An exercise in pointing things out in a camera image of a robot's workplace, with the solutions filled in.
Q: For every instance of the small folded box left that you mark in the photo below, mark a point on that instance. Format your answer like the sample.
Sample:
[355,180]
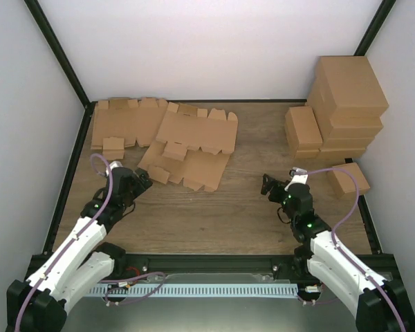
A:
[302,130]

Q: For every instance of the flat cardboard blank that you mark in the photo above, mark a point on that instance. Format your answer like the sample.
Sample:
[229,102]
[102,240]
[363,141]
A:
[185,127]
[120,123]

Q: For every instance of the lone small folded box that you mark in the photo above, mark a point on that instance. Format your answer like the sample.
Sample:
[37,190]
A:
[342,184]

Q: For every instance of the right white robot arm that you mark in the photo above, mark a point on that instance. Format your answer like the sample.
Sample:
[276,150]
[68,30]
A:
[376,303]

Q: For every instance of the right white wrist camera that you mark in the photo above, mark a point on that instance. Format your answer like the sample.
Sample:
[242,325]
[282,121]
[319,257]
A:
[297,175]

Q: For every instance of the large top folded box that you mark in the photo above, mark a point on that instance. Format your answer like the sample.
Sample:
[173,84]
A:
[349,87]

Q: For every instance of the black aluminium frame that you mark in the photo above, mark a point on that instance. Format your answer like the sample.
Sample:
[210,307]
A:
[281,266]

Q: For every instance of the flat cardboard blank middle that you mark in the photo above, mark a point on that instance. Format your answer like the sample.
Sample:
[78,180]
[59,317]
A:
[185,127]

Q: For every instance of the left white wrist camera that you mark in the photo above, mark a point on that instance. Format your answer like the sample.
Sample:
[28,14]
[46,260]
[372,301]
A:
[115,164]

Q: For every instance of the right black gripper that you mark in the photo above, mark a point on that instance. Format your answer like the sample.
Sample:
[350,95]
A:
[272,183]

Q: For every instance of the light blue slotted rail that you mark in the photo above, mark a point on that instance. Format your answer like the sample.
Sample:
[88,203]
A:
[199,290]

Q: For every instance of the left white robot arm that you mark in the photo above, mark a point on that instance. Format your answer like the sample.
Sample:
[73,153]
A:
[43,301]

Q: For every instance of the cardboard box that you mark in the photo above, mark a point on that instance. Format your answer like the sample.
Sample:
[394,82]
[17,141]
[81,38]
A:
[199,169]

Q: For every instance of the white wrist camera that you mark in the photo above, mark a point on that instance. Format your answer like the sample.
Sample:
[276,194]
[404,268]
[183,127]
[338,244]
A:
[115,164]
[297,175]

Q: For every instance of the flat cardboard blank left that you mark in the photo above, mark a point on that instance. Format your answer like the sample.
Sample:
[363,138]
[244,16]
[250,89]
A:
[120,123]

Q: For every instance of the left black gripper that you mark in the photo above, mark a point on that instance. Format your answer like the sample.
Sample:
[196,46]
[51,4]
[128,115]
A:
[145,178]

